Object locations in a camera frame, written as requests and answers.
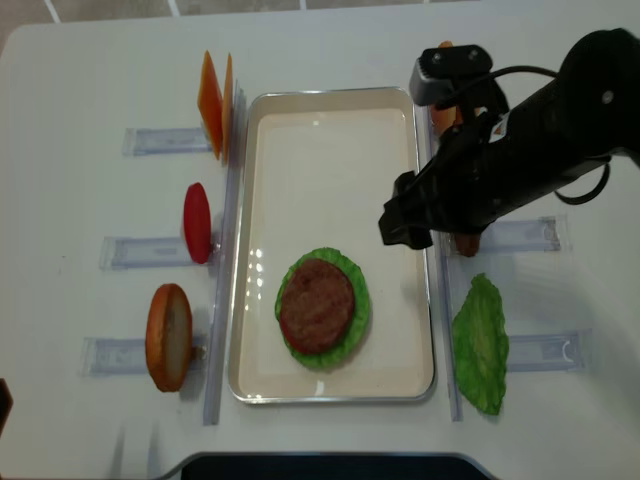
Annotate upright green lettuce leaf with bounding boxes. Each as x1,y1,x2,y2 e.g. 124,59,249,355
452,273,509,416

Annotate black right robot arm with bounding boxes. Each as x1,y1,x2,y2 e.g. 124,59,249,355
379,29,639,250

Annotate clear tomato pusher rail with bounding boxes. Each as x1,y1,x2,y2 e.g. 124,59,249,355
99,237,197,270

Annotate lettuce leaf on tray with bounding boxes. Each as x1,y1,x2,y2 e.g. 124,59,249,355
274,247,371,370

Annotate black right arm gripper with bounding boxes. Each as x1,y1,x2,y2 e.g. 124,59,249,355
378,114,555,249

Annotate brown meat patty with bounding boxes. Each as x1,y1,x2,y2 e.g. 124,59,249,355
453,234,481,258
281,258,355,355

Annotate dark base panel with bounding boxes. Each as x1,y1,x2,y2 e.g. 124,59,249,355
181,453,493,479

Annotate brown object at left edge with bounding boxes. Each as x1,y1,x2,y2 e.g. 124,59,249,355
0,378,14,434

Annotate clear cheese pusher rail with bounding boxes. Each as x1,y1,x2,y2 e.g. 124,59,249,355
122,127,212,156

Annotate orange slice behind camera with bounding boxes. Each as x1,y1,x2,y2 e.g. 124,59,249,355
429,40,484,135

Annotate clear right front rail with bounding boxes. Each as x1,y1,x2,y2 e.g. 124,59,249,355
432,232,463,422

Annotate clear lettuce pusher rail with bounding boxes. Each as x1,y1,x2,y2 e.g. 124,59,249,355
507,329,592,373

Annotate clear left front rail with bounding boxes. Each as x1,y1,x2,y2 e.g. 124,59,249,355
203,86,247,426

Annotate upright red tomato slice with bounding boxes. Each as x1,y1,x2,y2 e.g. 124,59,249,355
183,183,212,264

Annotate tomato slice on tray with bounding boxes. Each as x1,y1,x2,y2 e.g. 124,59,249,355
279,301,320,354

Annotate upright brown meat patty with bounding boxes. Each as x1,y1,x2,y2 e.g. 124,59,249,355
453,234,481,258

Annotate upright bread bun slice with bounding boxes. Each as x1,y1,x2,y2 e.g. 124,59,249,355
145,283,193,393

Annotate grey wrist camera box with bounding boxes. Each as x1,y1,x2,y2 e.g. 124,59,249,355
409,45,493,107

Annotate clear patty pusher rail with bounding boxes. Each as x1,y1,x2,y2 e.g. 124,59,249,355
479,215,572,254

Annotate clear bread pusher rail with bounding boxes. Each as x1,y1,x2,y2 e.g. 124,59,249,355
79,335,209,377

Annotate metal baking tray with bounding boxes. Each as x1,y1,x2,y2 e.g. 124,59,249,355
228,87,435,404

